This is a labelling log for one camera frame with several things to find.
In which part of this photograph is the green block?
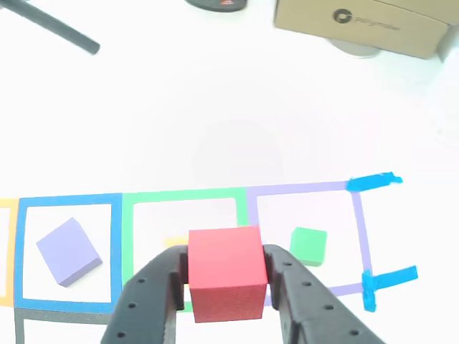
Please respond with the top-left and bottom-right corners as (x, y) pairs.
(289, 226), (328, 267)

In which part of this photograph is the orange block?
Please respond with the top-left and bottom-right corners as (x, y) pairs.
(164, 236), (189, 249)

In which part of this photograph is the small red cube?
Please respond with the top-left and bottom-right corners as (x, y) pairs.
(188, 225), (269, 323)

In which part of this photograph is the purple block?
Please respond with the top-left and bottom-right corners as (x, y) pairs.
(35, 216), (104, 288)

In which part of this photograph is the blue tape strip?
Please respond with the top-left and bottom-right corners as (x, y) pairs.
(361, 270), (377, 312)
(346, 171), (404, 193)
(371, 265), (419, 290)

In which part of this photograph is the polymaker cardboard box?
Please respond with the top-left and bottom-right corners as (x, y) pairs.
(274, 0), (459, 60)

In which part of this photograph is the black mesh pen holder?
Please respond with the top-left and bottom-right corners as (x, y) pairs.
(184, 0), (249, 14)

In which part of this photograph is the black square frame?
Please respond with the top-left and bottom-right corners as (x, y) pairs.
(14, 307), (114, 344)

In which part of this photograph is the green square frame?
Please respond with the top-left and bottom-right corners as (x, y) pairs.
(121, 188), (249, 313)

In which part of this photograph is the purple square frame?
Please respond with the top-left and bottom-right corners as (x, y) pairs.
(246, 181), (374, 307)

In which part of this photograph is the blue square frame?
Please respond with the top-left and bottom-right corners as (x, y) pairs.
(13, 193), (123, 315)

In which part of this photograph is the orange square frame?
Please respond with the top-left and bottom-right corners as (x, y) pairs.
(0, 198), (19, 307)

